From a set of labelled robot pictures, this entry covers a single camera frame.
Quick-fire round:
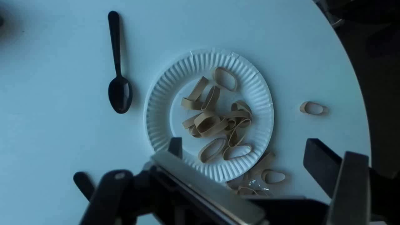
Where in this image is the black silver gripper left finger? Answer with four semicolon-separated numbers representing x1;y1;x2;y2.
79;137;267;225

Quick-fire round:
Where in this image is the black silver gripper right finger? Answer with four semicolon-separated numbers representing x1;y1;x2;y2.
303;138;397;225

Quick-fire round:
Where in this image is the white paper plate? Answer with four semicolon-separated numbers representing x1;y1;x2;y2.
142;48;276;184

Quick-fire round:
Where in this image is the clear plastic bag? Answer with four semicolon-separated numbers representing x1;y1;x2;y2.
226;164;292;198

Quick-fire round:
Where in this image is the black plastic spoon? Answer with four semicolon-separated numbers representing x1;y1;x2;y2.
106;10;133;115

